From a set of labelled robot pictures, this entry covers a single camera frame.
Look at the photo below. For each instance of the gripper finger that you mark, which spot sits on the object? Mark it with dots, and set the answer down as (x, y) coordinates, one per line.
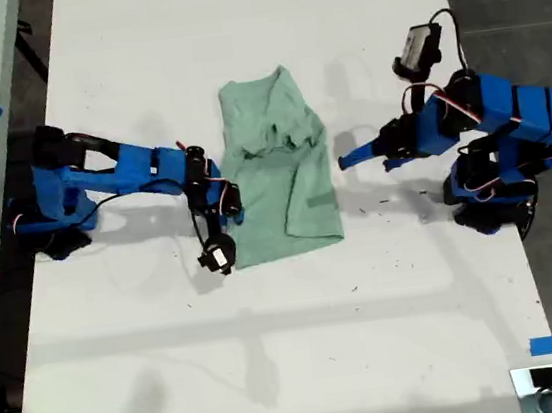
(400, 161)
(237, 218)
(360, 154)

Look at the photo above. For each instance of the pale green T-shirt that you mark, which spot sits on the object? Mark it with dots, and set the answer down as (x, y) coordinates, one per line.
(264, 193)

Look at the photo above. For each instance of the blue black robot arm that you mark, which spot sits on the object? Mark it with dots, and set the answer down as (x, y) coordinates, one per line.
(140, 170)
(530, 104)

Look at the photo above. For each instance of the short blue tape strip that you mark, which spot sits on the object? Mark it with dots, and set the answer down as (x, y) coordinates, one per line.
(544, 346)

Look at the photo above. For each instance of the white metal plate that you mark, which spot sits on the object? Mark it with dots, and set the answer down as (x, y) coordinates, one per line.
(522, 383)

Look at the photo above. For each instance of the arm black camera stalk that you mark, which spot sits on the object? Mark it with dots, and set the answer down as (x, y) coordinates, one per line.
(213, 224)
(409, 99)

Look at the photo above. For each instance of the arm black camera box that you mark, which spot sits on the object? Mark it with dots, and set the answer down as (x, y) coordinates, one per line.
(418, 48)
(217, 254)

